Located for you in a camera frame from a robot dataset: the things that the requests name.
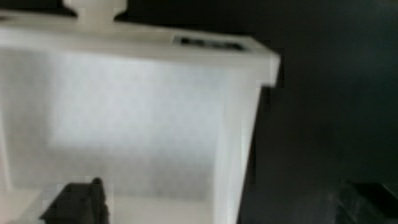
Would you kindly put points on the white front drawer box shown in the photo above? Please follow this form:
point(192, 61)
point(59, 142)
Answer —
point(128, 106)

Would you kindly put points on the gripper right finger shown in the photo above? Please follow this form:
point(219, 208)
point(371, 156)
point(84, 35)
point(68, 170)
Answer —
point(366, 204)

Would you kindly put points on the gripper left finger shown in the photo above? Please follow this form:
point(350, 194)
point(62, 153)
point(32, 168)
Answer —
point(78, 205)

